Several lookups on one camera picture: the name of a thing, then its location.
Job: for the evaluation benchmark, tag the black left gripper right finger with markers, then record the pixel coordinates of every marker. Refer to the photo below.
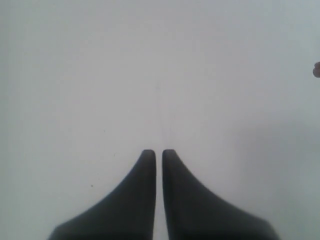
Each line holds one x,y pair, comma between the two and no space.
193,212

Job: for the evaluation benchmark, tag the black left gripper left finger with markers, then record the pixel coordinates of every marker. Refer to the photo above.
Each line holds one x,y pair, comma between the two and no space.
127,213

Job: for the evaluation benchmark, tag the dark object at edge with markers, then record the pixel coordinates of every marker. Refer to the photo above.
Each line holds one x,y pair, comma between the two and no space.
316,70

